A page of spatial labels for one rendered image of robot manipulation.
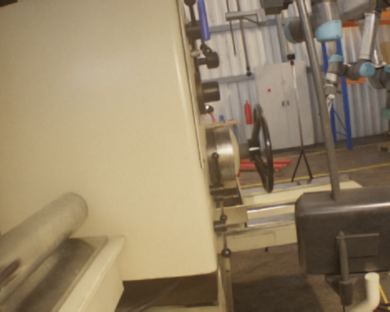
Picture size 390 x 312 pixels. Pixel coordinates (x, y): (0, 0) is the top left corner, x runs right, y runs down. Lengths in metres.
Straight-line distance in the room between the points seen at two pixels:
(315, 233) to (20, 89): 0.86
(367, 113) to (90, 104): 9.08
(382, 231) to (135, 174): 0.63
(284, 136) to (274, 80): 1.33
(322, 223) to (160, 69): 0.54
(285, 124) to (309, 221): 7.63
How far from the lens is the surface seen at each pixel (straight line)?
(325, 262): 0.91
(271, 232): 2.19
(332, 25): 0.97
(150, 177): 0.93
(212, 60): 1.34
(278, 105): 8.35
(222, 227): 1.12
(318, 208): 0.81
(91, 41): 0.96
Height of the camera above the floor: 1.55
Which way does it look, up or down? 8 degrees down
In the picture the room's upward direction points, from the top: 8 degrees counter-clockwise
